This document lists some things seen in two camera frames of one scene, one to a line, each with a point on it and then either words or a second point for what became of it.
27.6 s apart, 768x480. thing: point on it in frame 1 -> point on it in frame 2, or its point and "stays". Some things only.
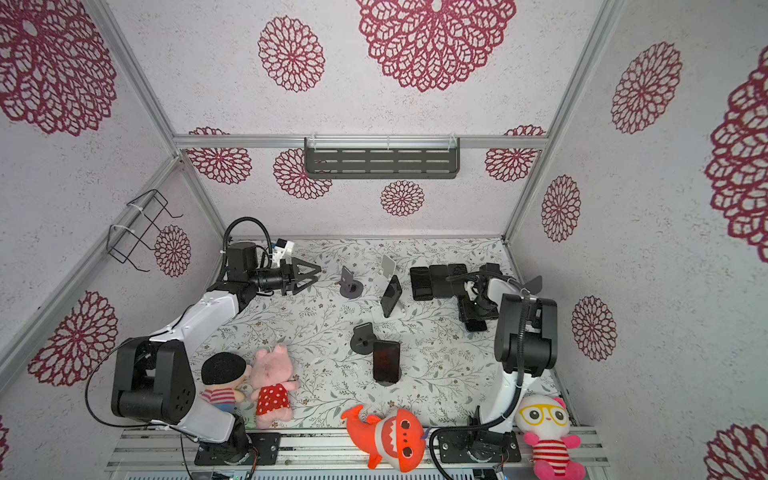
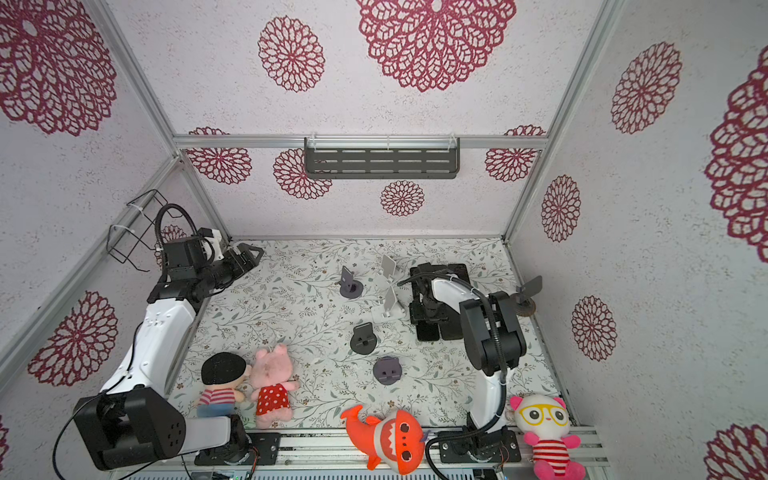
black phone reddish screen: [386, 361] -> [451, 330]
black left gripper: [290, 271] -> [241, 268]
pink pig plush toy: [271, 373] stays
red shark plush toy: [397, 438] stays
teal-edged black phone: [456, 270] stays
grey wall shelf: [382, 157] stays
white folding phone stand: [388, 266] stays
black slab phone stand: [363, 339] stays
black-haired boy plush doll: [224, 375] stays
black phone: [391, 296] -> [427, 331]
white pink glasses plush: [546, 420] stays
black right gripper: [469, 313] -> [416, 314]
